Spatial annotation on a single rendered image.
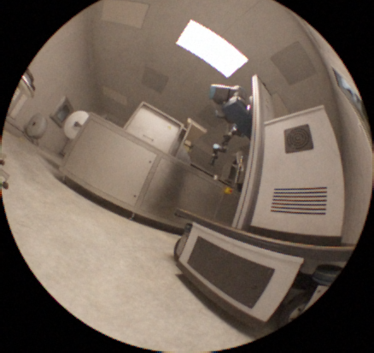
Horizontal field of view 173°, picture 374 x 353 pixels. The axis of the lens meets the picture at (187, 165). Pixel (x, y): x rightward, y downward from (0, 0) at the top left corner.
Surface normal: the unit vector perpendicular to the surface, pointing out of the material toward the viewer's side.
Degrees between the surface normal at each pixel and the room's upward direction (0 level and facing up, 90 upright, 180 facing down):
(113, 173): 90
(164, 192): 90
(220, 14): 180
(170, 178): 90
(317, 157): 90
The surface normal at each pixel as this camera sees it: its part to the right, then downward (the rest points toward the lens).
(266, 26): -0.35, 0.88
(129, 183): 0.44, -0.14
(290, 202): -0.78, -0.46
